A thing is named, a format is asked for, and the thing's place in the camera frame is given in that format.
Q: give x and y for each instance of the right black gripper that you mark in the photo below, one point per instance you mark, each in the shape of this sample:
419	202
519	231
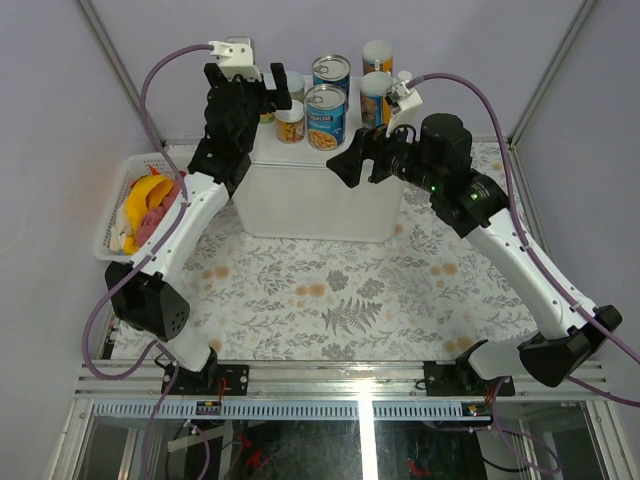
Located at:
347	165

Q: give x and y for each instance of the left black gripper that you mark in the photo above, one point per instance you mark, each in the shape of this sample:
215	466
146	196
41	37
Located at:
264	98

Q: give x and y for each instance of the short can white lid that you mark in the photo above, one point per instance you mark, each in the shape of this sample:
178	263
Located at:
290	124

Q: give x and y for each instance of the short can clear lid front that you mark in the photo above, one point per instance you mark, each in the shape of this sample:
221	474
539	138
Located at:
267	117

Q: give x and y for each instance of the blue can pull-tab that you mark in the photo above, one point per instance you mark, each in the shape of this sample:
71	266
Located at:
332	69
326	116

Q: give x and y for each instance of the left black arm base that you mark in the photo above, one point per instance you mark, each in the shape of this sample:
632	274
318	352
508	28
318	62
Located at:
215	379

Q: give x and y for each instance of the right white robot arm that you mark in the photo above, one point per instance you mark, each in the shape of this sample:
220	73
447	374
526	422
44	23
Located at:
570	326

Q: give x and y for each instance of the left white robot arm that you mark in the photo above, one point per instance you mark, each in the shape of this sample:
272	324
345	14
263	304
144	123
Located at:
143	292

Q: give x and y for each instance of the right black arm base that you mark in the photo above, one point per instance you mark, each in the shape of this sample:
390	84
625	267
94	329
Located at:
474	373

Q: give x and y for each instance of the white plastic storage cabinet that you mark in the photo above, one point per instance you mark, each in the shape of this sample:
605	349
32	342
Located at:
288	192

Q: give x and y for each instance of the yellow cloth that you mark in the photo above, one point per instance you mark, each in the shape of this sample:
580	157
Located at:
147	194

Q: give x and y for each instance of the white plastic laundry basket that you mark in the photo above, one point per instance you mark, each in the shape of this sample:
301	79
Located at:
131	170

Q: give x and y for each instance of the pink cloth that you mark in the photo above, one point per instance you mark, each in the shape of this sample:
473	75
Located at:
153	219

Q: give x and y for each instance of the white patterned cloth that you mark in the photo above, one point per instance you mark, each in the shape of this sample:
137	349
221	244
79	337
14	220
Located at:
121	236

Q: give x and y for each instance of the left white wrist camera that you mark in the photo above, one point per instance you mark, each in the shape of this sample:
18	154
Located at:
235	56

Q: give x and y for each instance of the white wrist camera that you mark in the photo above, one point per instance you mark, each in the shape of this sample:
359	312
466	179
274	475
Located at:
235	56
404	101

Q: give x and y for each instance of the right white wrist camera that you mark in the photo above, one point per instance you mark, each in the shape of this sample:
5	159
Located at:
404	101

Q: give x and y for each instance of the aluminium front rail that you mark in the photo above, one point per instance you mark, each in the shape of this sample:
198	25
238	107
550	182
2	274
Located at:
288	390

